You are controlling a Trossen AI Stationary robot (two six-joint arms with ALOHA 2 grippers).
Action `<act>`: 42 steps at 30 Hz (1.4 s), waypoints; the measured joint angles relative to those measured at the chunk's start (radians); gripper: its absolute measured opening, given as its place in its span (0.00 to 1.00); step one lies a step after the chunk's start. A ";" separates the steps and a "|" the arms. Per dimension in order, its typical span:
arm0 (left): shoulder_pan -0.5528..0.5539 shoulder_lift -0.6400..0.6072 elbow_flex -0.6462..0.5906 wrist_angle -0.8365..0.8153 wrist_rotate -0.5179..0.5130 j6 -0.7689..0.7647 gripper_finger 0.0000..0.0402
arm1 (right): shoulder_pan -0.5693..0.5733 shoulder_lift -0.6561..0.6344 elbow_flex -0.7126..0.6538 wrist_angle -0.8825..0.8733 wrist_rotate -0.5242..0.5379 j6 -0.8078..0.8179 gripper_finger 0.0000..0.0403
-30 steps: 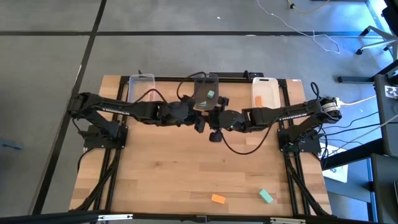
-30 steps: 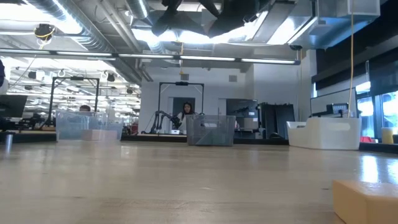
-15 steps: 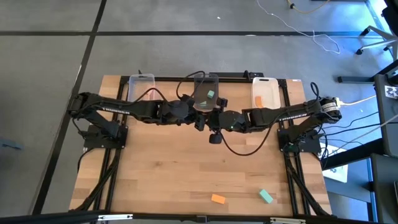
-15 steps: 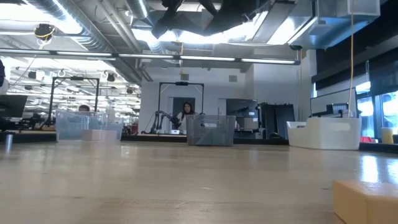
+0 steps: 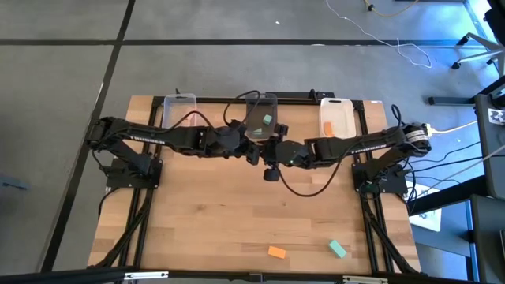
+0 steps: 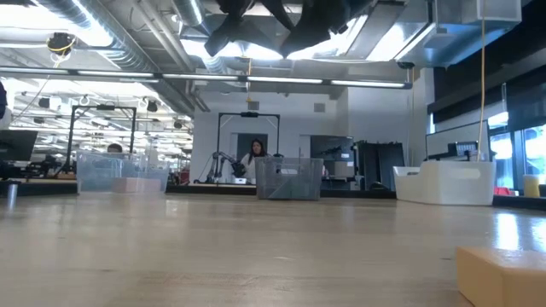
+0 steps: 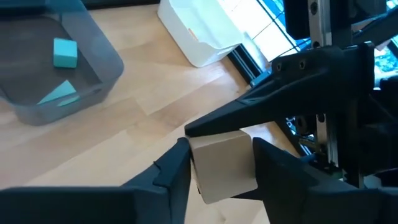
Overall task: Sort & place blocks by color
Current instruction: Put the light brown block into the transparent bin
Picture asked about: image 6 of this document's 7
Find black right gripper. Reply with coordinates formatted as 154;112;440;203
203;0;373;60

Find long natural wood block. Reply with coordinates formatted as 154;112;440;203
111;177;138;194

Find long orange block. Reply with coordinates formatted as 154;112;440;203
455;246;546;307

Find long LED light bar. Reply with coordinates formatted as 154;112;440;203
0;66;413;90

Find dark shelf unit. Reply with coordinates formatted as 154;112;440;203
310;135;357;191

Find dark grey plastic bin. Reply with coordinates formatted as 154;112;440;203
254;156;324;201

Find black tall cabinet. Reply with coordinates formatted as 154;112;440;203
356;140;405;192

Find black round ceiling device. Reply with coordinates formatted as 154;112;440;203
45;32;78;56

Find clear plastic bin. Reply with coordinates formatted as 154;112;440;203
75;149;170;195

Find white plastic bin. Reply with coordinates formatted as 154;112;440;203
392;159;497;206

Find black computer monitor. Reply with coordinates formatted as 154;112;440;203
0;130;39;162

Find yellow cup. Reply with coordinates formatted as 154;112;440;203
523;174;541;198

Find black rig frame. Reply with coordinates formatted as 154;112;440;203
63;104;138;176
216;111;282;184

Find silver round air duct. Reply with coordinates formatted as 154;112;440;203
36;0;201;116

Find silver rectangular air duct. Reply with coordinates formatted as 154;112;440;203
396;0;524;69

